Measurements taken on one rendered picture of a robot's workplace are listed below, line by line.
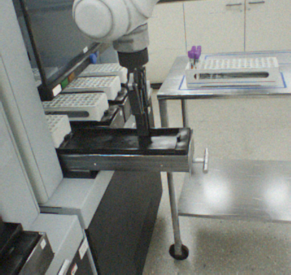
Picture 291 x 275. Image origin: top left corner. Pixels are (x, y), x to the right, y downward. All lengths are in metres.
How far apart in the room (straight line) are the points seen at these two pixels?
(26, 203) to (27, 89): 0.25
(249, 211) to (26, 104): 0.99
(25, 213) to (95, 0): 0.47
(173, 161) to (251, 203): 0.71
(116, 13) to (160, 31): 2.58
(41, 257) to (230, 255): 1.10
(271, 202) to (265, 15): 1.95
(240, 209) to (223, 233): 0.32
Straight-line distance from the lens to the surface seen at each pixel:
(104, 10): 0.59
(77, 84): 1.22
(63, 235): 0.78
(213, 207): 1.46
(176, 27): 3.14
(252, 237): 1.74
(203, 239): 1.72
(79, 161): 0.91
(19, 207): 0.78
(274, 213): 1.46
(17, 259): 0.65
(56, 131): 0.93
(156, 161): 0.84
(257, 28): 3.12
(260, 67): 1.14
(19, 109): 0.77
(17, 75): 0.77
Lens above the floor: 1.26
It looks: 28 degrees down
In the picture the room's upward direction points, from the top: 8 degrees counter-clockwise
